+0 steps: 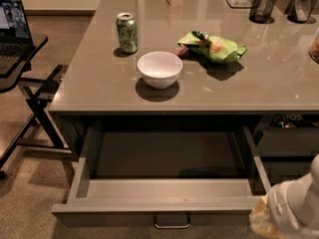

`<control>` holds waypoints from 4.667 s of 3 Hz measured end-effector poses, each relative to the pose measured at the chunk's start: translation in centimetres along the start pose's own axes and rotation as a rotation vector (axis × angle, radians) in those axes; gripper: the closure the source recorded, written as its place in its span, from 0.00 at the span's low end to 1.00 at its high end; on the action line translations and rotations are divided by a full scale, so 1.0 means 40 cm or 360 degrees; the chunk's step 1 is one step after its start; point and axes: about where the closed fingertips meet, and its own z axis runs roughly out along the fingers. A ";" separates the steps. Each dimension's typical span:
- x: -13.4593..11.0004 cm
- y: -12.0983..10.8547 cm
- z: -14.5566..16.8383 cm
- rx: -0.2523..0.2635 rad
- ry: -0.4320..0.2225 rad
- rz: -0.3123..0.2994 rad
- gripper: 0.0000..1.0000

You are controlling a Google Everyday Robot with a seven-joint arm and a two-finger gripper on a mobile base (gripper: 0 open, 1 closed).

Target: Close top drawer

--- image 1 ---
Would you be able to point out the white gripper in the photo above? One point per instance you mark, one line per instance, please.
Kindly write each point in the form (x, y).
(278, 201)

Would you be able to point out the grey top drawer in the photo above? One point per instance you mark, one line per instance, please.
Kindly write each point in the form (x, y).
(131, 176)

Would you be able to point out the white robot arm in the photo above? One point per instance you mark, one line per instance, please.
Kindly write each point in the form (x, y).
(289, 210)

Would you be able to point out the right side drawers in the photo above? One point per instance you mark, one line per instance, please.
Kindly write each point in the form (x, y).
(287, 144)

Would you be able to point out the green chip bag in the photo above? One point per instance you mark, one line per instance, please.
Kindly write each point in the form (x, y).
(216, 49)

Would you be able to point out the glass jar with snacks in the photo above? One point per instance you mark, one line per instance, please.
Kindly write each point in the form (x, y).
(314, 48)

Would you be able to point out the white bowl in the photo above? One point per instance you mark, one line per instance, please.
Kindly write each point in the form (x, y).
(160, 69)

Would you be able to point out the grey counter cabinet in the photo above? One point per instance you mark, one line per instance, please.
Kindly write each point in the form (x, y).
(276, 76)

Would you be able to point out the black mesh cup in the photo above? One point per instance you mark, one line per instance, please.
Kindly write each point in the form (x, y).
(300, 11)
(261, 11)

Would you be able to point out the green soda can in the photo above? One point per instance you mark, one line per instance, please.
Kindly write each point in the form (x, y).
(127, 32)

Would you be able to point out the black laptop stand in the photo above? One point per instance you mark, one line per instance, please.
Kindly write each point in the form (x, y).
(38, 93)

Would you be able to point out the black laptop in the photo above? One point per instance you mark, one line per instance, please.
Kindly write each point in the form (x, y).
(15, 36)

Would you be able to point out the metal drawer handle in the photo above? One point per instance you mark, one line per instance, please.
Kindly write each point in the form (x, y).
(172, 221)

